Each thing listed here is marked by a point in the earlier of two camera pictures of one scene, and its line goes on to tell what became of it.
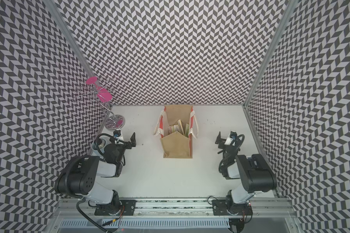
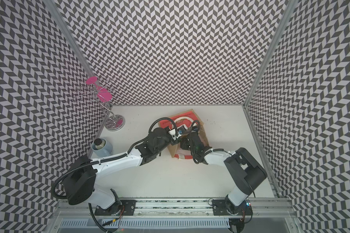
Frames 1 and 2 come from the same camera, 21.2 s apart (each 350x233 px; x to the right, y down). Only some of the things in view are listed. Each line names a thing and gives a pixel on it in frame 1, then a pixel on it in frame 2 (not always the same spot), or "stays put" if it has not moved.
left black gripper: [133, 141] to [175, 142]
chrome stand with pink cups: [100, 91] stays put
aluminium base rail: [175, 216] stays put
